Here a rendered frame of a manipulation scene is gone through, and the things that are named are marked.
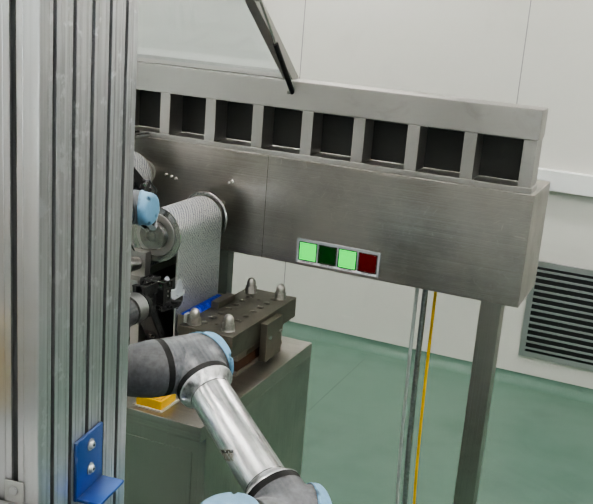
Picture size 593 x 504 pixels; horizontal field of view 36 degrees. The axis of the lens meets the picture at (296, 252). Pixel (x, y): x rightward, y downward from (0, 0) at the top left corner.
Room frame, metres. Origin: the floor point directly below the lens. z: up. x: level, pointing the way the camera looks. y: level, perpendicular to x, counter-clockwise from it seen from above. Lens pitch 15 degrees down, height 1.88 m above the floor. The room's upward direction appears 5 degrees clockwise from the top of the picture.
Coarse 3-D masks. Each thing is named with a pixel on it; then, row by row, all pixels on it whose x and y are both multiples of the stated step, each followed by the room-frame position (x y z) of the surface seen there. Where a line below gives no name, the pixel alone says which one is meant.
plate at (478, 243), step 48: (144, 144) 2.75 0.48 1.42; (192, 144) 2.68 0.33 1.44; (192, 192) 2.68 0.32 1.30; (240, 192) 2.62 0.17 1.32; (288, 192) 2.56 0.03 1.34; (336, 192) 2.50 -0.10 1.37; (384, 192) 2.45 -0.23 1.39; (432, 192) 2.40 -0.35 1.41; (480, 192) 2.35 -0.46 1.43; (240, 240) 2.61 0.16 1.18; (288, 240) 2.55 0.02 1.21; (336, 240) 2.50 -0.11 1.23; (384, 240) 2.44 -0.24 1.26; (432, 240) 2.39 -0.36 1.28; (480, 240) 2.34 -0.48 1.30; (528, 240) 2.30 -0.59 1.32; (432, 288) 2.39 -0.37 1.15; (480, 288) 2.34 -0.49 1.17; (528, 288) 2.42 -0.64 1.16
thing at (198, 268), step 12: (216, 240) 2.52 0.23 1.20; (192, 252) 2.40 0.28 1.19; (204, 252) 2.46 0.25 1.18; (216, 252) 2.52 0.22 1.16; (180, 264) 2.34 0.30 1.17; (192, 264) 2.40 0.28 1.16; (204, 264) 2.46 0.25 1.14; (216, 264) 2.53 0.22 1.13; (180, 276) 2.34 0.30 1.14; (192, 276) 2.40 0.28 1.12; (204, 276) 2.47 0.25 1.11; (216, 276) 2.53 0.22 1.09; (192, 288) 2.41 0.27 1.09; (204, 288) 2.47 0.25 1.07; (216, 288) 2.53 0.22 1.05; (192, 300) 2.41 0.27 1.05; (204, 300) 2.47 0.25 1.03; (180, 312) 2.35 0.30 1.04
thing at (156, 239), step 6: (162, 228) 2.32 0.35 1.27; (144, 234) 2.33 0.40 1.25; (150, 234) 2.32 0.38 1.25; (156, 234) 2.32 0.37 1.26; (162, 234) 2.31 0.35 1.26; (144, 240) 2.33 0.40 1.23; (150, 240) 2.33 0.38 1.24; (156, 240) 2.32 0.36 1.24; (162, 240) 2.31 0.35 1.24; (150, 246) 2.32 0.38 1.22; (156, 246) 2.32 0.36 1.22; (162, 246) 2.32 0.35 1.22
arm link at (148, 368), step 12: (132, 348) 1.71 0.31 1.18; (144, 348) 1.70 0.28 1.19; (156, 348) 1.70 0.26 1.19; (132, 360) 1.68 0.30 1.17; (144, 360) 1.68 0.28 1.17; (156, 360) 1.68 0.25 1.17; (132, 372) 1.67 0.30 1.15; (144, 372) 1.67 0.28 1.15; (156, 372) 1.67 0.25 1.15; (168, 372) 1.68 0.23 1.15; (132, 384) 1.67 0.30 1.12; (144, 384) 1.66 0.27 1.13; (156, 384) 1.67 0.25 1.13; (168, 384) 1.68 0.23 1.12; (132, 396) 1.69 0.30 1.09; (144, 396) 1.68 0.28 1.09; (156, 396) 1.69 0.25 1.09
